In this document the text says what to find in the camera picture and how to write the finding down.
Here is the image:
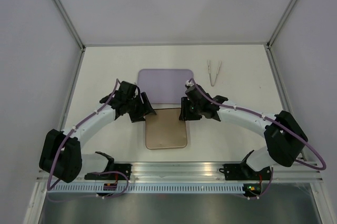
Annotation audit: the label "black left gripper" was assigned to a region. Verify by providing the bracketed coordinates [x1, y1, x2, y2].
[126, 92, 156, 123]

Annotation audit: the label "beige tin lid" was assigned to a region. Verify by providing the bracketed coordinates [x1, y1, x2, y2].
[145, 108, 187, 150]

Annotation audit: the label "metal tongs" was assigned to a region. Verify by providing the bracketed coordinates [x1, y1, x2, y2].
[207, 60, 222, 87]

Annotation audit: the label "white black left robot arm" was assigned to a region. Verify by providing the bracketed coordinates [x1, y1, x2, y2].
[38, 81, 156, 183]

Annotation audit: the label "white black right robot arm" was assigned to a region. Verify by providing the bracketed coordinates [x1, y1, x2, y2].
[179, 82, 308, 179]

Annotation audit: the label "lilac plastic tray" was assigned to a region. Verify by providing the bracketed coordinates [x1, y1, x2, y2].
[137, 69, 194, 104]

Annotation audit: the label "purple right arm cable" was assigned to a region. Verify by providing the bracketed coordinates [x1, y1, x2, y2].
[185, 77, 327, 201]

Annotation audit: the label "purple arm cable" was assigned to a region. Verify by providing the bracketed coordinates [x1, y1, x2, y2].
[46, 78, 119, 192]
[185, 77, 327, 201]

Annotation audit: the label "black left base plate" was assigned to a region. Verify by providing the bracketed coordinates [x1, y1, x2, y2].
[114, 163, 132, 179]

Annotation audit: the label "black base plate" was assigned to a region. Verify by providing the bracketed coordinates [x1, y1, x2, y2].
[114, 163, 132, 179]
[219, 163, 247, 181]

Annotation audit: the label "white slotted cable duct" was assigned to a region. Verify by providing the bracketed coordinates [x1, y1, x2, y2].
[51, 182, 244, 194]

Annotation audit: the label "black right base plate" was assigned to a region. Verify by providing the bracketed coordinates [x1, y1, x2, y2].
[219, 163, 247, 181]

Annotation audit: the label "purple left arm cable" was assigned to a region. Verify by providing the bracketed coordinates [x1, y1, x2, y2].
[46, 78, 119, 192]

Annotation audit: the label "aluminium mounting rail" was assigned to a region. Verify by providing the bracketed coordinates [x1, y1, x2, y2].
[36, 161, 323, 182]

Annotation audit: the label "aluminium frame post left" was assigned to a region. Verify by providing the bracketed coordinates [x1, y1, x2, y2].
[52, 0, 85, 51]

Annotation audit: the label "aluminium frame post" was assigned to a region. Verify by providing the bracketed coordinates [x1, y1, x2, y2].
[266, 0, 299, 49]
[52, 0, 85, 51]

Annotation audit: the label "aluminium frame post right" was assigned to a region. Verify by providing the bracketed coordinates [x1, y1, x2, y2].
[266, 0, 299, 49]

